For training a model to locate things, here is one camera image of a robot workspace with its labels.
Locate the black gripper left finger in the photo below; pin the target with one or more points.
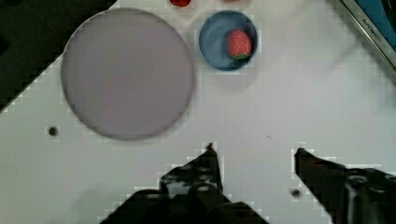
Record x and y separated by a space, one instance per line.
188 194

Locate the silver toaster oven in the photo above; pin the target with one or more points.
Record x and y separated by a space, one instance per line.
376 20

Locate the small blue bowl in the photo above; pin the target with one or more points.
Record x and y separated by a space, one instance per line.
214 34

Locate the red toy strawberry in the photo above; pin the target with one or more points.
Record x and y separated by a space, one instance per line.
239 45

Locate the small red toy fruit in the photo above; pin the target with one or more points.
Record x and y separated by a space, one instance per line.
180 3

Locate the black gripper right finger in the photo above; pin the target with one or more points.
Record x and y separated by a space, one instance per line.
349 195

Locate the round grey plate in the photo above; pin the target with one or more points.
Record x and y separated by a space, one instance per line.
127 74

